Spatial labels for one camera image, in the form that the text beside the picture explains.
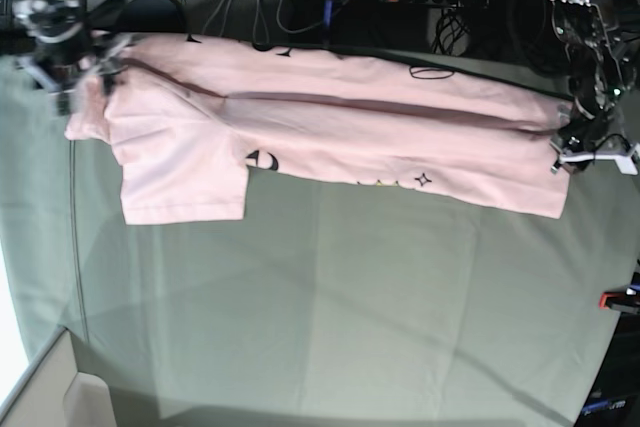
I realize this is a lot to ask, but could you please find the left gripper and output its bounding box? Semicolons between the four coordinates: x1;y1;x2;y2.
551;106;639;175

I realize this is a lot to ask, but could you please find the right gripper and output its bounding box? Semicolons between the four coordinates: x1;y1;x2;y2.
16;31;135;96

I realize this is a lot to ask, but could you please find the pink t-shirt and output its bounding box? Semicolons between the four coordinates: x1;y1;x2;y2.
66;35;569;225

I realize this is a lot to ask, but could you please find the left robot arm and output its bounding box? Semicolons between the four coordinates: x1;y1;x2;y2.
548;0;639;176

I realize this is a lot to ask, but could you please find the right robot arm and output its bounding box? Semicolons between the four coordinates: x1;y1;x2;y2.
13;0;132;108

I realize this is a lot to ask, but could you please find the red black table clamp right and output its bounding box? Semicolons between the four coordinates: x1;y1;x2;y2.
599;284;639;316

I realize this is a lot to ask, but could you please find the green table cloth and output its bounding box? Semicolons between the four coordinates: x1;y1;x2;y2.
1;58;639;426

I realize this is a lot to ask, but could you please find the beige cardboard box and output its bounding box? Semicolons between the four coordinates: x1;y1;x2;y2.
1;327;117;427

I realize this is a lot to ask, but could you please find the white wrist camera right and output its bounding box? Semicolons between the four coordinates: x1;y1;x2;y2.
54;90;83;117

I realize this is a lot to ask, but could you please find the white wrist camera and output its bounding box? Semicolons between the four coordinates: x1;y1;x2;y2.
54;90;83;117
615;144;639;176

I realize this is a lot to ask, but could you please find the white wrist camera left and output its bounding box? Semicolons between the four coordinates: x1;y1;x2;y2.
615;144;639;176

